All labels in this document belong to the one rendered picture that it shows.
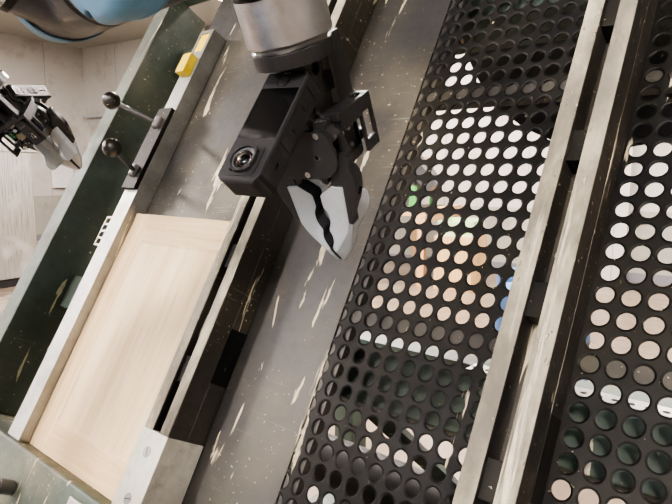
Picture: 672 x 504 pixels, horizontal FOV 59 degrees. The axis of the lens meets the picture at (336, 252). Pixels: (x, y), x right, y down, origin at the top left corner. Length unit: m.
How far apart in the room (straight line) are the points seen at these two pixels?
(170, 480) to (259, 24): 0.65
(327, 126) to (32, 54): 13.22
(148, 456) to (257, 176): 0.55
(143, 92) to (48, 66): 12.23
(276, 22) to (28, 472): 0.93
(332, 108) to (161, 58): 1.15
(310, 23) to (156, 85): 1.16
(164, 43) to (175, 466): 1.11
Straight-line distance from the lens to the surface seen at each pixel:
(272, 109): 0.50
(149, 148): 1.34
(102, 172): 1.54
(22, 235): 8.18
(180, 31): 1.71
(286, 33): 0.49
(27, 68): 13.57
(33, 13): 0.54
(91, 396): 1.18
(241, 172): 0.47
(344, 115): 0.53
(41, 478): 1.17
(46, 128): 1.17
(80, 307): 1.28
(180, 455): 0.92
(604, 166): 0.71
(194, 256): 1.09
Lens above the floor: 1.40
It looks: 8 degrees down
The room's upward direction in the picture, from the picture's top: straight up
